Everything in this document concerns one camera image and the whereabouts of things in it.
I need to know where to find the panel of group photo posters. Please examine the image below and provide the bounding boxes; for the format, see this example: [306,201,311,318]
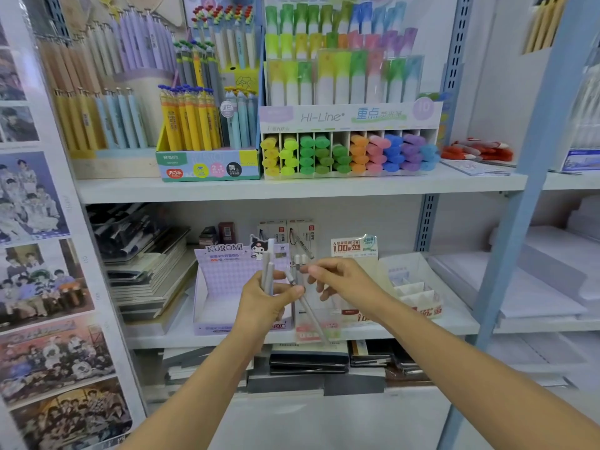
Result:
[0,14,134,450]

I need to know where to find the stacks of white paper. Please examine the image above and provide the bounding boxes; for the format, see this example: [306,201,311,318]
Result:
[427,197,600,319]

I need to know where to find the person's right hand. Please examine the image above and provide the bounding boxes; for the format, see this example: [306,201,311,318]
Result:
[299,257,393,320]

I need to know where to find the beige tiered pen display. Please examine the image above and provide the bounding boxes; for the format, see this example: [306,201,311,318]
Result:
[37,4,179,179]

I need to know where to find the row of light blue pens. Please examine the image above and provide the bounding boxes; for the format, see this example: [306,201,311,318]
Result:
[223,86,259,148]

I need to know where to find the white highlighter display stand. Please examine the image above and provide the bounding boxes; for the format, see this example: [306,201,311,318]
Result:
[258,0,444,180]

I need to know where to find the light blue shelf post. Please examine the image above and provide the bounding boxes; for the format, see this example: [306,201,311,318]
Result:
[437,0,600,450]

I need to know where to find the pink white refill display box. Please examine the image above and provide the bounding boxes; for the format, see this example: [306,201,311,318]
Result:
[294,255,381,343]

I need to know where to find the row of yellow pens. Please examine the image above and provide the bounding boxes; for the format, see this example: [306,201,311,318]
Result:
[158,84,224,151]

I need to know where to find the stack of dark notebooks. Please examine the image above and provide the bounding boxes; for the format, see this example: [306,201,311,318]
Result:
[349,341,425,378]

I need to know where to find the person's right forearm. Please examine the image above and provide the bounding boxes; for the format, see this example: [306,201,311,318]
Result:
[372,292,600,450]

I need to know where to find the person's left hand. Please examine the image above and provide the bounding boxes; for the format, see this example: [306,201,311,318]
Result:
[233,269,307,343]

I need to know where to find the black flat case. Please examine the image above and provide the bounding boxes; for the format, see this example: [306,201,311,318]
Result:
[268,350,350,376]

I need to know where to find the yellow blue pen display box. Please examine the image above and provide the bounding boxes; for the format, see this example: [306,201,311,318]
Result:
[155,14,263,183]

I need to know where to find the row of yellow wood pencils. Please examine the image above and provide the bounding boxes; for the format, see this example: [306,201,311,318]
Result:
[522,0,569,55]

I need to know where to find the rows of pastel wood pens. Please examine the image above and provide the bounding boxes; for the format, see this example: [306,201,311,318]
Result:
[37,7,178,151]

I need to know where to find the red label pen packet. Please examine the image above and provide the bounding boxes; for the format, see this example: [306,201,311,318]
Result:
[257,219,288,258]
[287,218,316,259]

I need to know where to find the green white refill packet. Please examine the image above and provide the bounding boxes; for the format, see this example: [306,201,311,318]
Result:
[330,233,379,259]

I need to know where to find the grey slotted shelf rail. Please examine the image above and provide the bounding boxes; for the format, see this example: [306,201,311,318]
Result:
[418,0,475,253]

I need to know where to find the long white pen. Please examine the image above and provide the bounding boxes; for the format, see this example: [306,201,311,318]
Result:
[284,270,330,346]

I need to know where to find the person's left forearm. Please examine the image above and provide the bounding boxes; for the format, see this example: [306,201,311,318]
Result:
[118,323,270,450]

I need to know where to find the rows of grey flower-top pens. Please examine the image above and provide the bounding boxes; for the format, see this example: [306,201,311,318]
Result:
[173,3,258,89]

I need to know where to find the white divided cardboard box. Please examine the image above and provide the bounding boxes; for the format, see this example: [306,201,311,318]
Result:
[379,252,445,320]

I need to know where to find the stack of books and notebooks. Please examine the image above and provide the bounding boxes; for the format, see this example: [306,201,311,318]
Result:
[87,202,200,337]

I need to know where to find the rows of lying coloured highlighters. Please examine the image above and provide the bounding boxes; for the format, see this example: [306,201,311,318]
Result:
[261,132,441,178]

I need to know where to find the white shelf board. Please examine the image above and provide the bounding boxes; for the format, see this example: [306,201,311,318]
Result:
[75,165,600,205]
[123,295,600,350]

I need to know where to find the blue white small box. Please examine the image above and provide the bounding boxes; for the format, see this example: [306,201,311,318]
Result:
[562,148,600,172]

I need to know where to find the thin white notebook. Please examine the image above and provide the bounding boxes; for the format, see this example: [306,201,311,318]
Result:
[440,158,513,177]

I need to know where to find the purple cartoon display box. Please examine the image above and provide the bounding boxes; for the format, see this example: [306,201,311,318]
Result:
[192,235,297,336]

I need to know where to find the pile of red packets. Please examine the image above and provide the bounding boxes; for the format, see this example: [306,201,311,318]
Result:
[441,137,515,163]

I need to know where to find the rows of upright pastel highlighters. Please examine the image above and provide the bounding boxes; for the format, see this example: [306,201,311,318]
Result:
[263,0,425,106]

